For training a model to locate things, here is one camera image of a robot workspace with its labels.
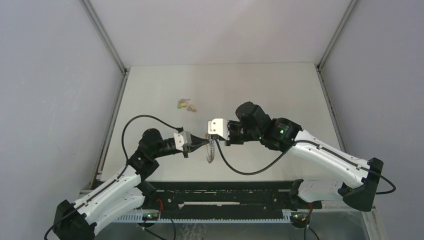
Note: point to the right aluminium frame post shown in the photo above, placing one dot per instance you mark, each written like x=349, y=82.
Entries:
x=320, y=70

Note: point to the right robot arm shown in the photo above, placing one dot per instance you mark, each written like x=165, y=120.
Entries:
x=356, y=180

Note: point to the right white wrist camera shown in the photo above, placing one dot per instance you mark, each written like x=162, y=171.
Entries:
x=219, y=126

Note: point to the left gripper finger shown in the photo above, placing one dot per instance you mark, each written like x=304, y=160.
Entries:
x=198, y=140
x=196, y=145

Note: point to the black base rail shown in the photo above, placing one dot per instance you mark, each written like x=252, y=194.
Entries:
x=234, y=197

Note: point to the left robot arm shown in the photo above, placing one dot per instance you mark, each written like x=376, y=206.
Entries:
x=128, y=189

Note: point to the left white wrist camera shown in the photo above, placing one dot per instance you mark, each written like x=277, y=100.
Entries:
x=181, y=138

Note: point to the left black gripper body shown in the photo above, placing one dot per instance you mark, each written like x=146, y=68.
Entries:
x=185, y=150

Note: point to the aluminium frame post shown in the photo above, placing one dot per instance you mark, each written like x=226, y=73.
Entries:
x=93, y=16
x=320, y=70

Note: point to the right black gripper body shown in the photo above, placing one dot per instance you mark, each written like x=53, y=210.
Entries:
x=238, y=134

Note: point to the left aluminium frame post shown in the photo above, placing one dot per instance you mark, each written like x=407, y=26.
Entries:
x=93, y=16

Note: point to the orange tagged key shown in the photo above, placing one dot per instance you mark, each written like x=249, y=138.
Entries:
x=191, y=108

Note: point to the white toothed cable strip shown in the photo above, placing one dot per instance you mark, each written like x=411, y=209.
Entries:
x=279, y=216

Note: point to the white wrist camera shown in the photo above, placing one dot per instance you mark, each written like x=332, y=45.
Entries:
x=219, y=126
x=181, y=138

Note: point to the metal chain keyring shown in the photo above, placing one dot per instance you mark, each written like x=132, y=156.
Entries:
x=210, y=149

